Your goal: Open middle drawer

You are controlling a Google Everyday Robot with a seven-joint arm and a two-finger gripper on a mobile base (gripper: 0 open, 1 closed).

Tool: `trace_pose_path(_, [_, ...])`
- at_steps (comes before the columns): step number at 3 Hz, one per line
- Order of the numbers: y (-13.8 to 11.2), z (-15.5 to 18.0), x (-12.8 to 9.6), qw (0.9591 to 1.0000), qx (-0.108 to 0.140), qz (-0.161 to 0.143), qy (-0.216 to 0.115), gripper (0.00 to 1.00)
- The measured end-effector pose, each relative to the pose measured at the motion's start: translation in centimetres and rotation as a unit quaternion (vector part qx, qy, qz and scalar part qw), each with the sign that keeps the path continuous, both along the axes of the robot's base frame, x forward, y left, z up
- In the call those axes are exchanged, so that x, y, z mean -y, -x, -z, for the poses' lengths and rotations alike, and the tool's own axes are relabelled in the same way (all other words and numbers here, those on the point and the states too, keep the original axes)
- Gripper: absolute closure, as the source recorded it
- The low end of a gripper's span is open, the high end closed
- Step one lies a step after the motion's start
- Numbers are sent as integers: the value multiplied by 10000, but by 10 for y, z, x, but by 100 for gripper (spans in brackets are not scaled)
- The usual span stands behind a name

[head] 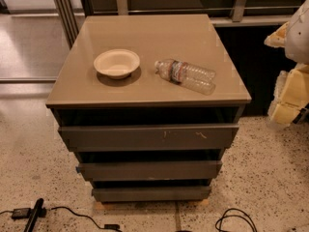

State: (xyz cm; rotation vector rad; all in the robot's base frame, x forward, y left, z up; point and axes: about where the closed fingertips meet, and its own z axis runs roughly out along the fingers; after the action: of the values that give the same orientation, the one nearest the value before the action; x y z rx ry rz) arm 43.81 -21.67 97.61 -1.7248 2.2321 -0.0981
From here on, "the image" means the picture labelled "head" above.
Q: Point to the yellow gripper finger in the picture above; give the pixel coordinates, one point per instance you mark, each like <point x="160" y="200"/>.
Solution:
<point x="277" y="38"/>
<point x="291" y="95"/>

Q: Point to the grey drawer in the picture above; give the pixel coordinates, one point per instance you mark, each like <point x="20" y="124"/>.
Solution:
<point x="150" y="194"/>
<point x="150" y="170"/>
<point x="148" y="138"/>

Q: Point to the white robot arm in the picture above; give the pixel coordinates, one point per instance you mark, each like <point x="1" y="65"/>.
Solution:
<point x="297" y="39"/>

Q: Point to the grey drawer cabinet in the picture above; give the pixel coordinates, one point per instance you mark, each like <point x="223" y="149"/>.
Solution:
<point x="83" y="97"/>

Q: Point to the grey bottom drawer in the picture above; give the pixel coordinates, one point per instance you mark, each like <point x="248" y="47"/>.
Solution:
<point x="150" y="194"/>

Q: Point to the grey top drawer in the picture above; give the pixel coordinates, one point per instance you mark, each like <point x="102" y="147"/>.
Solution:
<point x="148" y="138"/>

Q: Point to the clear plastic water bottle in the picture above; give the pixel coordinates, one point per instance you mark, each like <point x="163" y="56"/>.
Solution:
<point x="189" y="76"/>

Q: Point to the white paper bowl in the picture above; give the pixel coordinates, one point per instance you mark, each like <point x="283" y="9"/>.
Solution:
<point x="117" y="63"/>

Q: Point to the black power adapter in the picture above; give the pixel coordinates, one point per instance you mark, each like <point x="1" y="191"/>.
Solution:
<point x="21" y="213"/>

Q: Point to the dark object by wall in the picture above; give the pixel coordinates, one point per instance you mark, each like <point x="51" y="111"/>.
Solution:
<point x="302" y="115"/>

